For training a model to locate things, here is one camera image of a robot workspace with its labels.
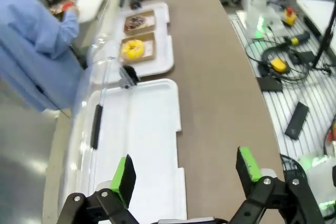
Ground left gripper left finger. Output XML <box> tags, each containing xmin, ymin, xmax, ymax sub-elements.
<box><xmin>56</xmin><ymin>154</ymin><xmax>140</xmax><ymax>224</ymax></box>

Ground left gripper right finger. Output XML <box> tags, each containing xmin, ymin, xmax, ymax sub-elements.
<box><xmin>228</xmin><ymin>146</ymin><xmax>325</xmax><ymax>224</ymax></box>

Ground yellow glazed donut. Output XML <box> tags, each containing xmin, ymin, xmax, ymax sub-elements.
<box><xmin>121</xmin><ymin>39</ymin><xmax>145</xmax><ymax>60</ymax></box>

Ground yellow donut in paper tray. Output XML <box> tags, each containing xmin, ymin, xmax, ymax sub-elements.
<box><xmin>119</xmin><ymin>31</ymin><xmax>158</xmax><ymax>63</ymax></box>

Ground chocolate donut with coloured sprinkles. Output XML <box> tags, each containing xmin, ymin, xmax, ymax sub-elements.
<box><xmin>124</xmin><ymin>15</ymin><xmax>147</xmax><ymax>31</ymax></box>

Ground sprinkled chocolate donut in tray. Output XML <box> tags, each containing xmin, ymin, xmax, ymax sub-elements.
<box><xmin>123</xmin><ymin>9</ymin><xmax>156</xmax><ymax>36</ymax></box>

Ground person in blue shirt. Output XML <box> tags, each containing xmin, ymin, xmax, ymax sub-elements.
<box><xmin>0</xmin><ymin>0</ymin><xmax>89</xmax><ymax>114</ymax></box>

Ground white display case tray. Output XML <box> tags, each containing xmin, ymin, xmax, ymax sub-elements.
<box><xmin>104</xmin><ymin>2</ymin><xmax>175</xmax><ymax>83</ymax></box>
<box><xmin>57</xmin><ymin>78</ymin><xmax>188</xmax><ymax>224</ymax></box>

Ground long black power brick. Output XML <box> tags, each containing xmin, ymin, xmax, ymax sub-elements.
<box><xmin>284</xmin><ymin>101</ymin><xmax>310</xmax><ymax>141</ymax></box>

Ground grey slatted aluminium platform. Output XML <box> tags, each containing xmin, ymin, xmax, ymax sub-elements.
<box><xmin>227</xmin><ymin>8</ymin><xmax>336</xmax><ymax>224</ymax></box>

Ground black lid hinge knob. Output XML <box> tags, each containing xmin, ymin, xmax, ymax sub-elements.
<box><xmin>119</xmin><ymin>64</ymin><xmax>140</xmax><ymax>89</ymax></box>

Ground flat black box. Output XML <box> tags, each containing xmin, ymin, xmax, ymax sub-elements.
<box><xmin>256</xmin><ymin>77</ymin><xmax>284</xmax><ymax>93</ymax></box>

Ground yellow pendant button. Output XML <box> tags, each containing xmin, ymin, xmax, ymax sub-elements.
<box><xmin>270</xmin><ymin>58</ymin><xmax>289</xmax><ymax>74</ymax></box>

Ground white table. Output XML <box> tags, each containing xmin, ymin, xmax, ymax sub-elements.
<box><xmin>75</xmin><ymin>0</ymin><xmax>112</xmax><ymax>23</ymax></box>

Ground red emergency stop button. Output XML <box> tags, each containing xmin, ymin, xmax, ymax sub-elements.
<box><xmin>282</xmin><ymin>7</ymin><xmax>299</xmax><ymax>27</ymax></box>

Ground yellow and black cables tools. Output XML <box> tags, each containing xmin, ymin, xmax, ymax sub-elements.
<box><xmin>245</xmin><ymin>38</ymin><xmax>312</xmax><ymax>82</ymax></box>

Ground yellow and black hand switch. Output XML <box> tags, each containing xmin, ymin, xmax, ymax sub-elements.
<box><xmin>284</xmin><ymin>31</ymin><xmax>311</xmax><ymax>47</ymax></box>

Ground black camera pole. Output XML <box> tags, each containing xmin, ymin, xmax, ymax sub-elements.
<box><xmin>311</xmin><ymin>0</ymin><xmax>336</xmax><ymax>69</ymax></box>

